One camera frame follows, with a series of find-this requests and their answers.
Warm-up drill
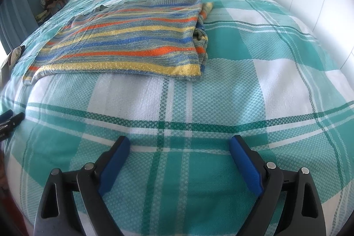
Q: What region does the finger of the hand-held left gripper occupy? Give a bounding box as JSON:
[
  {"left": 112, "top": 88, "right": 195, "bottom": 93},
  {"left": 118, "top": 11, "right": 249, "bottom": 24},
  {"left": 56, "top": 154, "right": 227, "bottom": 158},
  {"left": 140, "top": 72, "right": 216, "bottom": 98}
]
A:
[
  {"left": 4, "top": 112, "right": 25, "bottom": 129},
  {"left": 0, "top": 109, "right": 13, "bottom": 123}
]

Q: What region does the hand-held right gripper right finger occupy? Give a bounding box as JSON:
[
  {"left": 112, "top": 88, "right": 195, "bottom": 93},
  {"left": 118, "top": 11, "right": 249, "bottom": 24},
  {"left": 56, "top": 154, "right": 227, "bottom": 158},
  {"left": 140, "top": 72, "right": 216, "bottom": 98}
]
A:
[{"left": 229, "top": 135, "right": 327, "bottom": 236}]

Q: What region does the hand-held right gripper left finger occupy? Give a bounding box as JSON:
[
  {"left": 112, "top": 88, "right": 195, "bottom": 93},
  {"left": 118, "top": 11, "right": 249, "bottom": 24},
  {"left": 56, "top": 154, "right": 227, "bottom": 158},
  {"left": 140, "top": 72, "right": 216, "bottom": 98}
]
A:
[{"left": 35, "top": 136, "right": 131, "bottom": 236}]

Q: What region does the striped knitted sweater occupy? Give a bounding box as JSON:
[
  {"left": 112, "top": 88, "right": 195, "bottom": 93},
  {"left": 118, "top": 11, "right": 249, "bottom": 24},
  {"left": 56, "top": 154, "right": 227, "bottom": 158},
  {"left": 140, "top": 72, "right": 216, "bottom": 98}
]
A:
[{"left": 23, "top": 0, "right": 215, "bottom": 86}]

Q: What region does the teal plaid bedspread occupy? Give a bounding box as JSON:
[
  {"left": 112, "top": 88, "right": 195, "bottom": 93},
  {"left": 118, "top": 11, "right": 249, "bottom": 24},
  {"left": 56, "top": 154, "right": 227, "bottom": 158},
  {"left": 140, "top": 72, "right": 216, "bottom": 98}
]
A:
[{"left": 0, "top": 0, "right": 354, "bottom": 236}]

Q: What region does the blue curtain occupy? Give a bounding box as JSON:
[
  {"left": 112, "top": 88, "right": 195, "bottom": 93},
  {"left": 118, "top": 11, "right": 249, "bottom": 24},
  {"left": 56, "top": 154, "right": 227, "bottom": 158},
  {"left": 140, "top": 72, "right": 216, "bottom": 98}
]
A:
[{"left": 0, "top": 0, "right": 53, "bottom": 50}]

